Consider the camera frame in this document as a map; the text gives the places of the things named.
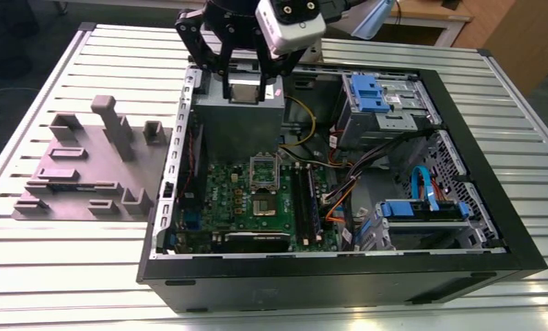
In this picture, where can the silver disk bay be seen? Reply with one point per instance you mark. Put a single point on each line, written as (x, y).
(431, 225)

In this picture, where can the grey parts rack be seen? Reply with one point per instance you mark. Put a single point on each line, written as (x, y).
(97, 179)

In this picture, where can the wooden cabinet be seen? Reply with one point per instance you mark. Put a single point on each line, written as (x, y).
(526, 41)

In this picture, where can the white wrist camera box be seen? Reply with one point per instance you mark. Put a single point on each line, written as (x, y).
(296, 31)

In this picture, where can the CPU with silver top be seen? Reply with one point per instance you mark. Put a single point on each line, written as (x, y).
(244, 93)

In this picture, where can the long black RAM slot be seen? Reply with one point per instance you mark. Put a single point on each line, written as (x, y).
(299, 203)

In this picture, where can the hard disk in blue carrier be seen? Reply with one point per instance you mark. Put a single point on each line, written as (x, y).
(443, 213)

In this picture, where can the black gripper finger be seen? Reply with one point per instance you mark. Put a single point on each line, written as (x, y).
(195, 38)
(282, 65)

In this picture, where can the black graphics card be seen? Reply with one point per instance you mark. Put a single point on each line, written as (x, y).
(255, 239)

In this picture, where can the green motherboard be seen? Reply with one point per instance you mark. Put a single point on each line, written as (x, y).
(221, 193)

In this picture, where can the black open PC case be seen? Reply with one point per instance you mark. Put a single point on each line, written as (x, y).
(300, 289)

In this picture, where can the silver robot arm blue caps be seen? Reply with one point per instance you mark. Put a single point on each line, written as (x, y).
(370, 20)

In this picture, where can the CPU socket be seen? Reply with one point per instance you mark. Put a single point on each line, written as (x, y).
(264, 207)

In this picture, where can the installed black RAM stick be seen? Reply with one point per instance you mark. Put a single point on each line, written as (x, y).
(312, 203)

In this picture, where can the small black desk device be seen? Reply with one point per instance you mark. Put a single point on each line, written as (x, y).
(450, 4)

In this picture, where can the silver drive cage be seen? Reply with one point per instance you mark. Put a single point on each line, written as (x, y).
(392, 124)

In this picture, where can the blue plastic drive latch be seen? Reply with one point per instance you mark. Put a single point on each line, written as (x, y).
(370, 93)

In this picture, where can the grey power supply unit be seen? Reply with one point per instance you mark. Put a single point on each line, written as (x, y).
(240, 127)

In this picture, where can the spare RAM stick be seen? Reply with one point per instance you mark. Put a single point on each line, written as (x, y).
(72, 188)

